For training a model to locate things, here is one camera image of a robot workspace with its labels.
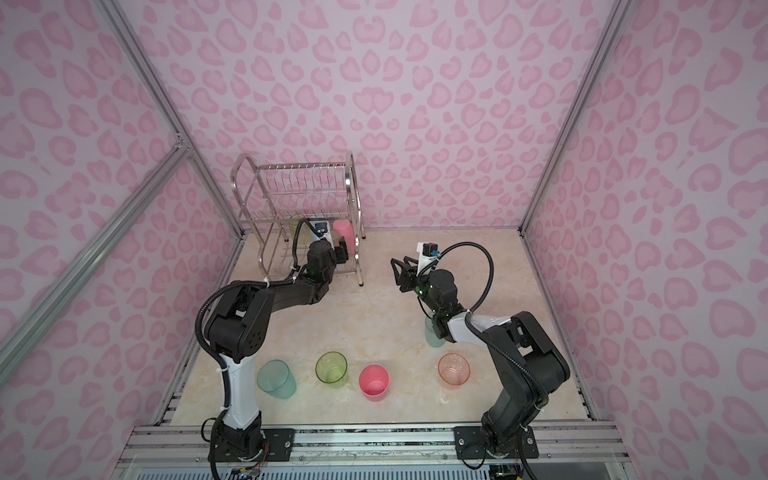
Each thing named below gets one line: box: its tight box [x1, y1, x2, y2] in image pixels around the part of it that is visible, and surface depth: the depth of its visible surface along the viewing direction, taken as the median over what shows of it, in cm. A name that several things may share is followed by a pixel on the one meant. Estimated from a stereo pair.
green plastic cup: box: [315, 351, 348, 389], surface depth 82 cm
